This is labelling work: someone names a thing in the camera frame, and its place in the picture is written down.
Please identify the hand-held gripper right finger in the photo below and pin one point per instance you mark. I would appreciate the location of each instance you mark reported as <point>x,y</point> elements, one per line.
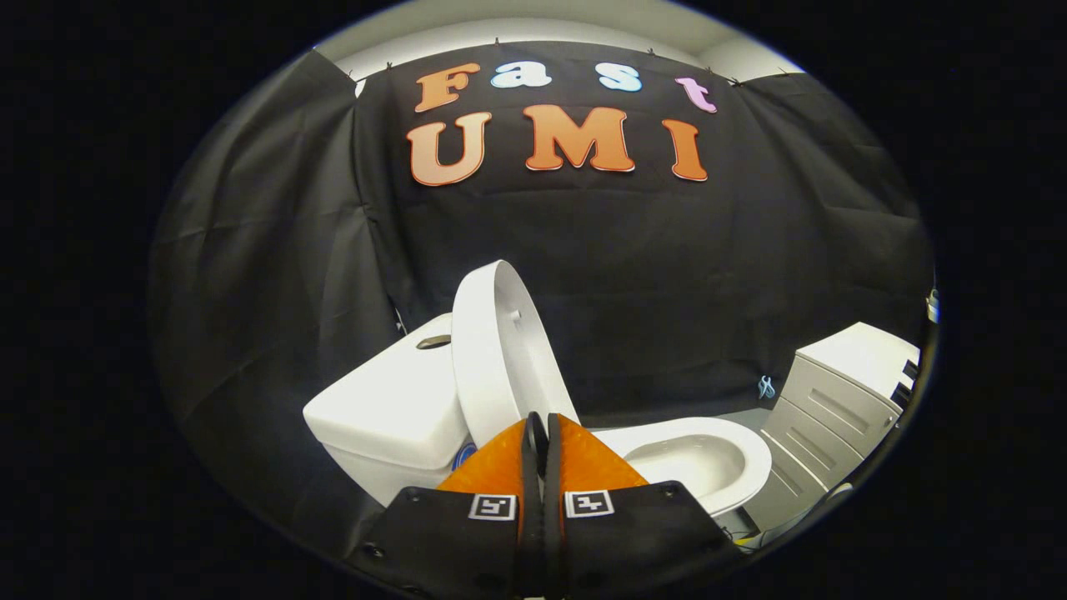
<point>633,533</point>

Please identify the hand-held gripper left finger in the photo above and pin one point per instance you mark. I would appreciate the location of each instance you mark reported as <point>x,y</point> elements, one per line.
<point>450,542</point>

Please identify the white toilet lid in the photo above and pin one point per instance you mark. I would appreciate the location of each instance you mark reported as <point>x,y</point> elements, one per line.
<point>500,350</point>

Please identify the white toilet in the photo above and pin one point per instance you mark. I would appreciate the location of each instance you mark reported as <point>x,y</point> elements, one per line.
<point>392,408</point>

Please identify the round toilet flush button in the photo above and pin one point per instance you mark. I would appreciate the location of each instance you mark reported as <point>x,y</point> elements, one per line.
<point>433,342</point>

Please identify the white drawer cabinet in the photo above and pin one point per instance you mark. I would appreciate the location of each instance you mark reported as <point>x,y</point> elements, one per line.
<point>834,400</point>

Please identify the black backdrop cloth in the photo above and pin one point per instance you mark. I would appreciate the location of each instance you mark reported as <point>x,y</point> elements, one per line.
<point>625,267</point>

